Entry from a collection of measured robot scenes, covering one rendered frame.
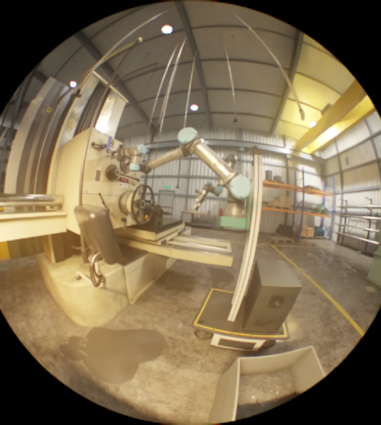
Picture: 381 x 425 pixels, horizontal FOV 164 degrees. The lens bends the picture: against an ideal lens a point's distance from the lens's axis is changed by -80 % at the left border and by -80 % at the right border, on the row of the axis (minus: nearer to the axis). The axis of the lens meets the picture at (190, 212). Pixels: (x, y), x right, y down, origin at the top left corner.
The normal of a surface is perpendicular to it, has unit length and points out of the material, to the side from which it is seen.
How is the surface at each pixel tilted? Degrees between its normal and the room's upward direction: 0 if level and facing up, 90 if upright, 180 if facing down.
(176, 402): 0
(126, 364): 0
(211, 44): 169
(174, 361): 0
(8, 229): 90
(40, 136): 90
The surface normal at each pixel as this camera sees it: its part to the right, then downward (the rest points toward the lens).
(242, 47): -0.13, 0.98
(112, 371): 0.08, -0.99
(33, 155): 0.97, 0.10
